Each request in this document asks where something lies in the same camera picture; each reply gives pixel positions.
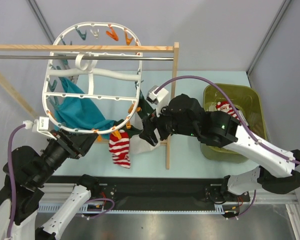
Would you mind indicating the white clothes peg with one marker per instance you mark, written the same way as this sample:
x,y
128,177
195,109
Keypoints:
x,y
95,32

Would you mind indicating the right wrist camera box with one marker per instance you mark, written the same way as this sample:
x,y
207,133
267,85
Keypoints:
x,y
158,97

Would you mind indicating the red white santa sock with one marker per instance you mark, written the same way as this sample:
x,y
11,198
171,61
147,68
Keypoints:
x,y
224,106

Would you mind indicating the olive green plastic basket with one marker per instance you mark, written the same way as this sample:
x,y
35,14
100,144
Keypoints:
x,y
247,102

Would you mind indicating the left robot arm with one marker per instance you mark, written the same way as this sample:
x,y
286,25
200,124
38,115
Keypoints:
x,y
26,174

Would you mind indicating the metal hanging rod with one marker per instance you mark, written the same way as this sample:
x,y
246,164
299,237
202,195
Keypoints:
x,y
103,57

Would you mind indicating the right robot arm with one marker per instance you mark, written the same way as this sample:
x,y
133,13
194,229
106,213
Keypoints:
x,y
185,116

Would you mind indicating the teal blue garment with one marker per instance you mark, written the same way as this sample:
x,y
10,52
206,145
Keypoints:
x,y
80,113

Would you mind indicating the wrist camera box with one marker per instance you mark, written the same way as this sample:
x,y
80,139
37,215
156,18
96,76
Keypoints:
x,y
158,97
40,126

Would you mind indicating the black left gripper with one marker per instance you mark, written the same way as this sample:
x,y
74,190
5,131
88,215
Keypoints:
x,y
84,141

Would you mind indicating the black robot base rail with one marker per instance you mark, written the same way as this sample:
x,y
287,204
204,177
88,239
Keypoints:
x,y
164,194

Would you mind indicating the green and white garment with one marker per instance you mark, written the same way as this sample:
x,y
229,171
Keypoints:
x,y
134,127

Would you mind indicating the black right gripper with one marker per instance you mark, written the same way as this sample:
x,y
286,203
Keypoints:
x,y
153,128

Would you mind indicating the orange clothes peg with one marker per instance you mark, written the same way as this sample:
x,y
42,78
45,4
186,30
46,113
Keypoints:
x,y
133,109
116,135
128,39
112,33

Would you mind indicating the red white striped sock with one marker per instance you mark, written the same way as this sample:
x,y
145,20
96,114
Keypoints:
x,y
119,148

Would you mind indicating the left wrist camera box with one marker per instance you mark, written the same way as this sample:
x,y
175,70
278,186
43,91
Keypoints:
x,y
40,126

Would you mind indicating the teal clothes peg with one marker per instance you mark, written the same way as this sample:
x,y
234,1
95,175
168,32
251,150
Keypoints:
x,y
83,35

